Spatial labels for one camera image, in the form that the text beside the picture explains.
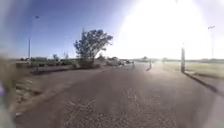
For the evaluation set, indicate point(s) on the green leafy tree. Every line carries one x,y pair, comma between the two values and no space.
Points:
90,45

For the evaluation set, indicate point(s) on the grey asphalt road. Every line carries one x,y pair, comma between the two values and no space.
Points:
126,96

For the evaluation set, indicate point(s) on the dry dirt verge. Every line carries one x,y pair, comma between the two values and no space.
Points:
40,83

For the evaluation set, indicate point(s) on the tall light pole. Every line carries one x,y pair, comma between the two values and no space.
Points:
29,48

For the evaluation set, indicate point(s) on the grass field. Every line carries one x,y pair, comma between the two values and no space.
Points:
203,68

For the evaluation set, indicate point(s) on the floodlight mast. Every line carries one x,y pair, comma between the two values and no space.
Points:
212,41

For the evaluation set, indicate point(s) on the dark post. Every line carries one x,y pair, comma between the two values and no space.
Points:
182,60

